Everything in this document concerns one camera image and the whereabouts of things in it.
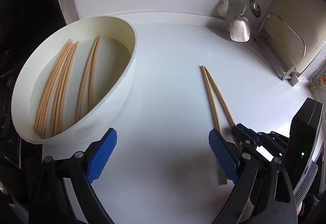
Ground wooden chopstick twelve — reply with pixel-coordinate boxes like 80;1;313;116
55;41;80;135

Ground wooden chopstick four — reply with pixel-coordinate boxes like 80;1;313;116
88;36;101;111

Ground metal wire rack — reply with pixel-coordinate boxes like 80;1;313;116
254;12;307;87

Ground steel spatula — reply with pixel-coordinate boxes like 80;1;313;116
230;0;250;43

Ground wooden chopstick one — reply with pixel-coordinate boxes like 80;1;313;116
75;36;99;123

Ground round white basin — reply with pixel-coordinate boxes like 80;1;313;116
11;16;137;145

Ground wooden chopstick nine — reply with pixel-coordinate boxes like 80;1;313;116
37;39;73;138

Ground wooden chopstick ten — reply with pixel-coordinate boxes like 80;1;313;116
34;39;76;138

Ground wooden chopstick three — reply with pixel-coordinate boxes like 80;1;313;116
35;40;74;133

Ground wooden chopstick eight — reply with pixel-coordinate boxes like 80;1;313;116
203;66;235;133

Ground wooden chopstick seven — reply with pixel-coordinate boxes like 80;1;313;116
200;65;228;185

